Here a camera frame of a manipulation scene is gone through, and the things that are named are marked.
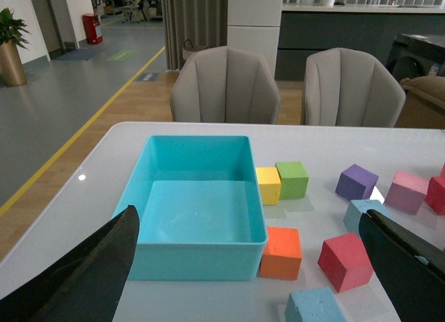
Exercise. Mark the potted plant gold pot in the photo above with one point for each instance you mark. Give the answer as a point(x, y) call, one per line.
point(12, 37)

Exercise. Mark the pink foam cube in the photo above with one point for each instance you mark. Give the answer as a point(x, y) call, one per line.
point(407, 192)

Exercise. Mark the white pillar cabinet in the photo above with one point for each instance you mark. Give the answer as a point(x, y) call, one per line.
point(254, 25)

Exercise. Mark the beige cushion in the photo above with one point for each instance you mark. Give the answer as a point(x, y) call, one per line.
point(428, 88)

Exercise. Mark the orange foam cube left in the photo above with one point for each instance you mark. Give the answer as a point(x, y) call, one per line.
point(282, 256)

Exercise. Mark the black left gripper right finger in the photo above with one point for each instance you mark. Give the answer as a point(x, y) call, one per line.
point(410, 269)

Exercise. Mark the grey armchair left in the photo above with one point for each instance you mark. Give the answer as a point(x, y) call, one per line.
point(225, 84)

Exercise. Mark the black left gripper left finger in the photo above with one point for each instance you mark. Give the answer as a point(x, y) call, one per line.
point(86, 284)

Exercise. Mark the light blue foam cube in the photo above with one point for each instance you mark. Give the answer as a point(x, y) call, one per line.
point(358, 207)
point(313, 305)

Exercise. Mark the yellow foam cube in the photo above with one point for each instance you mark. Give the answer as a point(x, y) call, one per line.
point(269, 185)

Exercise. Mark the dark grey counter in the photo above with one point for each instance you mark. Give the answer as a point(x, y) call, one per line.
point(306, 30)

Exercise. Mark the green foam cube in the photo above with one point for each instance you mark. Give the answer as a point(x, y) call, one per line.
point(294, 180)

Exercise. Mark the red cabinet box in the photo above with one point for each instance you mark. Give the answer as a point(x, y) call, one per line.
point(92, 28)

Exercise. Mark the teal plastic bin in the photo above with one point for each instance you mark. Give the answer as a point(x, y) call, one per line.
point(200, 210)

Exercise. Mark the grey armchair right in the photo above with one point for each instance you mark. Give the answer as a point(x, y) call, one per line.
point(349, 88)

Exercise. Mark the wicker basket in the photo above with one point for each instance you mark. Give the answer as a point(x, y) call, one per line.
point(189, 48)

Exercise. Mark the grey armchair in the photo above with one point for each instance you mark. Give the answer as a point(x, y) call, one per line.
point(349, 88)
point(225, 84)

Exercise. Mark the purple foam cube rear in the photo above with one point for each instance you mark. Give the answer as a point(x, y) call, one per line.
point(356, 183)

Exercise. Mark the dark red foam cube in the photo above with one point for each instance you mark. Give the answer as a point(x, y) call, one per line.
point(435, 196)

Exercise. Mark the black appliance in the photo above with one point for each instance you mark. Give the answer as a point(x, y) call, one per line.
point(414, 56)

